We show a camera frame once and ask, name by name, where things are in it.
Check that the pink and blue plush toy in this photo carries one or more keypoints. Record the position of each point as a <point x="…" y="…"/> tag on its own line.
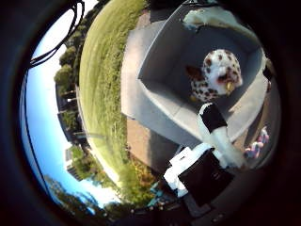
<point x="257" y="146"/>

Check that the dark background building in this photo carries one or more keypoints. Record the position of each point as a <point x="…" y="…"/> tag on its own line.
<point x="70" y="116"/>

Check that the white rectangular container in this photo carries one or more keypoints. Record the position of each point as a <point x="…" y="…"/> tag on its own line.
<point x="175" y="62"/>

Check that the white plush toy brown spots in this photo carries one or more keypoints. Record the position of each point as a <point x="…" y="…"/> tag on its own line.
<point x="216" y="75"/>

